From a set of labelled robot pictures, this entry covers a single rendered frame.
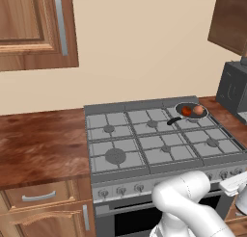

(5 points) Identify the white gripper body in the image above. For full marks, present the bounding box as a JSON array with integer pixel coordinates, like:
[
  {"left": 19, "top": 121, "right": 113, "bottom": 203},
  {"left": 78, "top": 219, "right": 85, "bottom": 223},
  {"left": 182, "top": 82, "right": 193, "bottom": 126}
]
[{"left": 219, "top": 174, "right": 247, "bottom": 198}]

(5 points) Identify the black frying pan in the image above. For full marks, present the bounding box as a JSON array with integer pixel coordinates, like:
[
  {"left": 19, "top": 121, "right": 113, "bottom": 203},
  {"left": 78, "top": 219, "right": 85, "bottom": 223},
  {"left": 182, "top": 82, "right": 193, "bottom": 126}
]
[{"left": 166, "top": 101, "right": 209, "bottom": 126}]

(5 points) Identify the brown onion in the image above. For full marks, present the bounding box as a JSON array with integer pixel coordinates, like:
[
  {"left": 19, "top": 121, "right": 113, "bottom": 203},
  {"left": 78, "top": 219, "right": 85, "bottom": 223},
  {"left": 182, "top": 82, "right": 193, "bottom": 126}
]
[{"left": 192, "top": 105, "right": 206, "bottom": 117}]

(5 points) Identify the red tomato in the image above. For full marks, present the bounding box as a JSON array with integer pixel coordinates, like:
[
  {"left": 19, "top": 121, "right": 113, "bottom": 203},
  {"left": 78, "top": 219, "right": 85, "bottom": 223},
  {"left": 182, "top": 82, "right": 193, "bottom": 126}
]
[{"left": 180, "top": 106, "right": 193, "bottom": 117}]

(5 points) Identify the grey gas stove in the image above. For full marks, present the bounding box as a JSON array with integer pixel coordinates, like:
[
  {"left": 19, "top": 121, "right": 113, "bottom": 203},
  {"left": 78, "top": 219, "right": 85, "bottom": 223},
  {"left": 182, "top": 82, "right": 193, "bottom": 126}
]
[{"left": 83, "top": 95, "right": 247, "bottom": 237}]

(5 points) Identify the wooden base cupboard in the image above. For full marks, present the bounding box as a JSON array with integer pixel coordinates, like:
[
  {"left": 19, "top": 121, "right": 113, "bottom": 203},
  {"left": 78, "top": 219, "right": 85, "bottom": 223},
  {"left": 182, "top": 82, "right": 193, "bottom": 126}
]
[{"left": 224, "top": 198, "right": 247, "bottom": 237}]

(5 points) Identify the dark grey coffee machine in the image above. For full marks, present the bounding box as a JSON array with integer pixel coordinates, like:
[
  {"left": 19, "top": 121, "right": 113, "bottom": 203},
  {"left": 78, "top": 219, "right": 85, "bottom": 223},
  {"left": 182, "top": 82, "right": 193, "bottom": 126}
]
[{"left": 215, "top": 56, "right": 247, "bottom": 123}]

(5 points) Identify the black oven door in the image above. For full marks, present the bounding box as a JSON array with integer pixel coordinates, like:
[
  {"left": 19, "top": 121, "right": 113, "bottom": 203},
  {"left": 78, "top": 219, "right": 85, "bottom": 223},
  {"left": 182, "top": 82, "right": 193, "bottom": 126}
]
[{"left": 95, "top": 192, "right": 233, "bottom": 237}]

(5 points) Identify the wooden base cupboard door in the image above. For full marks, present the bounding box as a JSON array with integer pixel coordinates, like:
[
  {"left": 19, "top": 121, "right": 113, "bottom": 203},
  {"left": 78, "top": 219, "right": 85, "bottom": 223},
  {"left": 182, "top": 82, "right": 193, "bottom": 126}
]
[{"left": 0, "top": 200, "right": 96, "bottom": 237}]

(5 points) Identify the wooden drawer front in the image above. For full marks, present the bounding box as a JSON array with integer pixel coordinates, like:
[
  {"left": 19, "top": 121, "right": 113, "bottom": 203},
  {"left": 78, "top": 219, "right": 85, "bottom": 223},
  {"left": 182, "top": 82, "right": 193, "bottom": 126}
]
[{"left": 2, "top": 179, "right": 77, "bottom": 214}]

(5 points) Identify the silver oven door handle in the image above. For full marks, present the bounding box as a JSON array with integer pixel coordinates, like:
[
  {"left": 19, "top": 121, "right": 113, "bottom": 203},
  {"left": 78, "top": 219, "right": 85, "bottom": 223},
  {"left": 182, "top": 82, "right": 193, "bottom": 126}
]
[{"left": 108, "top": 188, "right": 226, "bottom": 214}]

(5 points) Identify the silver base cupboard handle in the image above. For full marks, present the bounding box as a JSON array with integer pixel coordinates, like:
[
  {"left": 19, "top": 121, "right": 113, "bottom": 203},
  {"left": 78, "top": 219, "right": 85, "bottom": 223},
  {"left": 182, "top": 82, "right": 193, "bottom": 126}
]
[{"left": 82, "top": 203, "right": 92, "bottom": 232}]

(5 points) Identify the wooden wall cupboard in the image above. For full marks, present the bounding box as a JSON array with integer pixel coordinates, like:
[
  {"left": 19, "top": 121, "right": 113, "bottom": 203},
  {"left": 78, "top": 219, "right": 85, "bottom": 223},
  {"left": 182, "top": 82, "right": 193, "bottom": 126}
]
[{"left": 206, "top": 0, "right": 247, "bottom": 58}]

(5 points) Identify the silver drawer handle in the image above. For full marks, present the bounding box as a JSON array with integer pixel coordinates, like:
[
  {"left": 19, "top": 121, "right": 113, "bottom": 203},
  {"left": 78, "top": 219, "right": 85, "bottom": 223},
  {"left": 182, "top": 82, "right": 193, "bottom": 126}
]
[{"left": 21, "top": 190, "right": 57, "bottom": 202}]

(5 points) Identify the silver cupboard door handle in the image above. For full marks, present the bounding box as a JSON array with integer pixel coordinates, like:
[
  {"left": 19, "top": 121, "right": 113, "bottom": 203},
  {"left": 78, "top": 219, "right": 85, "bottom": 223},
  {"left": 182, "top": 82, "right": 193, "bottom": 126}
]
[{"left": 53, "top": 0, "right": 69, "bottom": 57}]

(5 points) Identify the wooden wall cupboard door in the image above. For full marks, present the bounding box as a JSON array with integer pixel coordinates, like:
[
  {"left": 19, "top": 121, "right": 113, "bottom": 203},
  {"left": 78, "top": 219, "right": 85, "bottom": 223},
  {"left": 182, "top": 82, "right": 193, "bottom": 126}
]
[{"left": 0, "top": 0, "right": 80, "bottom": 72}]

